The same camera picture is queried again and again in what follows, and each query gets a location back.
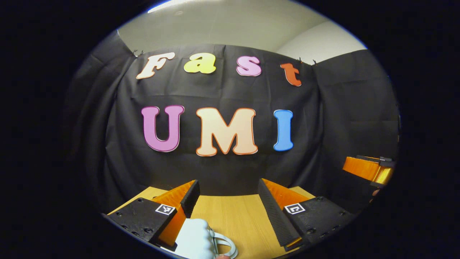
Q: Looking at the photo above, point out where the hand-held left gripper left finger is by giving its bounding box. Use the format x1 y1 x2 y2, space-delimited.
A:
102 179 201 252

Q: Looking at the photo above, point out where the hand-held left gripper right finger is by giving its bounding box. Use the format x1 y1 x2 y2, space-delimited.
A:
257 178 356 252

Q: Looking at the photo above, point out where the light blue suitcase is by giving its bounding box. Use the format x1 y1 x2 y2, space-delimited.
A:
160 218 238 259

